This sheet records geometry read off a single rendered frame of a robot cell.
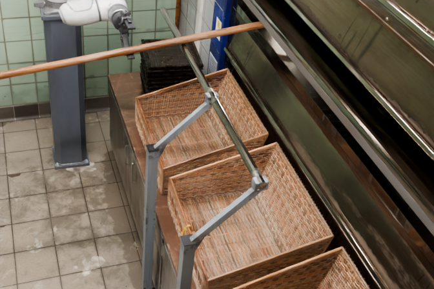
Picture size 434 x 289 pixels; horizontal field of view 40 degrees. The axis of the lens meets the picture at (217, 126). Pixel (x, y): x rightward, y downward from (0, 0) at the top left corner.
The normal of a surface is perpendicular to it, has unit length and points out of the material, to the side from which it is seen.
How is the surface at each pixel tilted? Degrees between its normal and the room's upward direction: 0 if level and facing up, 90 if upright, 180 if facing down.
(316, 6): 70
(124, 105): 0
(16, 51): 90
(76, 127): 90
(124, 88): 0
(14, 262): 0
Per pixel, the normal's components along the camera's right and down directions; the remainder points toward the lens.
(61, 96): 0.29, 0.60
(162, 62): 0.10, -0.79
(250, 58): -0.85, -0.16
